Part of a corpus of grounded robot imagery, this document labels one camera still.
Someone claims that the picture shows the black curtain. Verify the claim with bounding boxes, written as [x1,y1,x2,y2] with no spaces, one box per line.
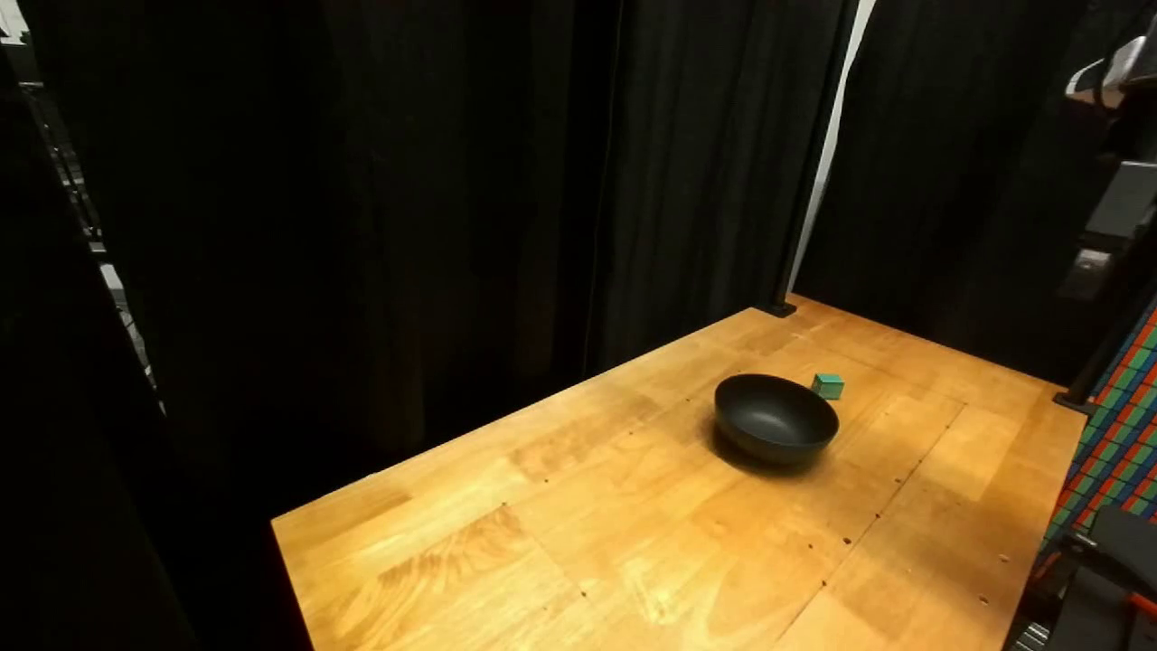
[22,0,1157,509]

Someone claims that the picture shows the black round bowl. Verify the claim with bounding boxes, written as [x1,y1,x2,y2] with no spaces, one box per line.
[711,370,842,470]

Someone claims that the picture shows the black equipment with red part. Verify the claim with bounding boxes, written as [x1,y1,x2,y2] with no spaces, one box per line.
[1005,504,1157,651]

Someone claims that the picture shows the white vertical strip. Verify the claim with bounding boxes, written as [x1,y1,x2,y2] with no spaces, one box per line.
[777,0,882,303]

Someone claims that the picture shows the grey box with white tag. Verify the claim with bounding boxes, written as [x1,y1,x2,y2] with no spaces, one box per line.
[1059,157,1157,303]

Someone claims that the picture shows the dark frame with white marks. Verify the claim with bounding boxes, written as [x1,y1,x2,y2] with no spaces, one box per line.
[0,0,175,421]

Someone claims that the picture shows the colourful checkered board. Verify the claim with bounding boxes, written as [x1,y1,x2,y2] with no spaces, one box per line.
[1046,300,1157,541]

